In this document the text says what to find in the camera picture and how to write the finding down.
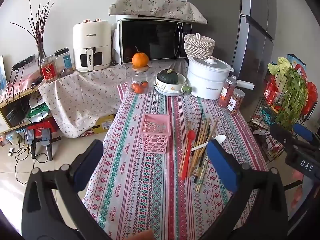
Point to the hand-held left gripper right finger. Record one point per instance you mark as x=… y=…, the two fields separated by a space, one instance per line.
x=222 y=165

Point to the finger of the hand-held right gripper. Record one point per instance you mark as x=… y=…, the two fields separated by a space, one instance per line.
x=302 y=131
x=278 y=131

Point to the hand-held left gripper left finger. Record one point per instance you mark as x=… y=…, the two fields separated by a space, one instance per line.
x=86 y=166

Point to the plastic-wrapped disposable chopstick pair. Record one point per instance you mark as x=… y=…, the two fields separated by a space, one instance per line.
x=202 y=172

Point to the white plastic spoon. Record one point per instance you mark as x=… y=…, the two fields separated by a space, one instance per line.
x=220 y=139

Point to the pile of chopsticks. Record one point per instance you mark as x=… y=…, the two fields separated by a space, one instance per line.
x=184 y=152

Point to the red plastic spoon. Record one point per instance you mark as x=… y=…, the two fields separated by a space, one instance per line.
x=191 y=136

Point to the pink plastic basket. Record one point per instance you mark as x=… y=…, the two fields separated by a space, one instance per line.
x=155 y=142

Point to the teal packet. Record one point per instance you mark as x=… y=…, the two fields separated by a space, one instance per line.
x=267 y=116

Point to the leafy green vegetables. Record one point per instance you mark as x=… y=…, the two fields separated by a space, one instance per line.
x=292 y=97

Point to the red snack packets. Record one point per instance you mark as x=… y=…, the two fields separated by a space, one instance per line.
x=270 y=92

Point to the red plastic bag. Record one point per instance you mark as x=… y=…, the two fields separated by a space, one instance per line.
x=311 y=92

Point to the yellow cardboard box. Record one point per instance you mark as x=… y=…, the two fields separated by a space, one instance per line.
x=105 y=123

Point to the black grey floor stand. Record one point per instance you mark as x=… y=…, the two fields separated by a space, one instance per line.
x=47 y=137
x=32 y=137

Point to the plastic jar of dried slices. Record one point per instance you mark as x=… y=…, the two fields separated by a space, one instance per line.
x=235 y=102

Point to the red patterned box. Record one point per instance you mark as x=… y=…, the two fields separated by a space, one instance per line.
x=50 y=125

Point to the striped patterned tablecloth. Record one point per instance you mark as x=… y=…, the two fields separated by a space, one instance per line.
x=140 y=185

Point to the white handheld device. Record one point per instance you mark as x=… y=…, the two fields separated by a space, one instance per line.
x=246 y=84

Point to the napa cabbage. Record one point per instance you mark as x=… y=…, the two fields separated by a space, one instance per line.
x=280 y=66

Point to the plastic jar of red flakes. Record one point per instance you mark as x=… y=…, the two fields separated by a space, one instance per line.
x=226 y=92

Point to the small-floral white tablecloth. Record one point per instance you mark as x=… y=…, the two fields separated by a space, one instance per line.
x=82 y=97

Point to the blue white carton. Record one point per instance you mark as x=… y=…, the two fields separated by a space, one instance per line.
x=297 y=62

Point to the small white device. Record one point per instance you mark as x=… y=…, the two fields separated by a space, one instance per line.
x=10 y=152

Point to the white electric cooking pot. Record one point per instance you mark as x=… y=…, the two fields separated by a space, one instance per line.
x=207 y=85

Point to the black box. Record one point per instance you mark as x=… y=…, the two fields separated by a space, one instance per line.
x=15 y=115

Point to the stacked white plates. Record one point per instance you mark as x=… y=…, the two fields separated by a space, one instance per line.
x=170 y=93

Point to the small tangerine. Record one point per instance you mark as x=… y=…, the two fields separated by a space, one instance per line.
x=136 y=87
x=143 y=84

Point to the grey refrigerator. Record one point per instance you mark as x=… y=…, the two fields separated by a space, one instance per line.
x=250 y=42

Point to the wooden shelf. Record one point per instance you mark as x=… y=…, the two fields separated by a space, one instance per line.
x=15 y=98

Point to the red label jar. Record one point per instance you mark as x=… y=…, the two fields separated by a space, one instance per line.
x=48 y=71

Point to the glass jar with wooden lid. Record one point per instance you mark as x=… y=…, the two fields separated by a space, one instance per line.
x=141 y=78

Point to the dark green squash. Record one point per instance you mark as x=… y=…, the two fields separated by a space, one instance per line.
x=167 y=77

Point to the pink cloth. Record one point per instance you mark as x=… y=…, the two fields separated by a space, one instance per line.
x=23 y=81

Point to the black lid plastic jar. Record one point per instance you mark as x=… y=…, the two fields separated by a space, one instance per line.
x=63 y=61

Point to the woven lidded basket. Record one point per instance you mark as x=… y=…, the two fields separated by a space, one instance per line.
x=198 y=46

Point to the large tangerine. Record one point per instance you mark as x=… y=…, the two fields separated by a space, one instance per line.
x=140 y=60

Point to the glass vase with bare branches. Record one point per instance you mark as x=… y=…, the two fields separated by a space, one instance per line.
x=41 y=55

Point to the black power strip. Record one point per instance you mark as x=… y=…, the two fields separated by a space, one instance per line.
x=22 y=63

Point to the blue picture board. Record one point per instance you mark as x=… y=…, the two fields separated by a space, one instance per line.
x=2 y=75

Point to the white air fryer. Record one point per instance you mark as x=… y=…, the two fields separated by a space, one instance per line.
x=85 y=37

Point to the black microwave oven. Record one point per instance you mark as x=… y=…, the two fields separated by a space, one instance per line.
x=150 y=40

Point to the floral fabric cover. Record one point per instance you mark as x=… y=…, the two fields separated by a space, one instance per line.
x=155 y=6

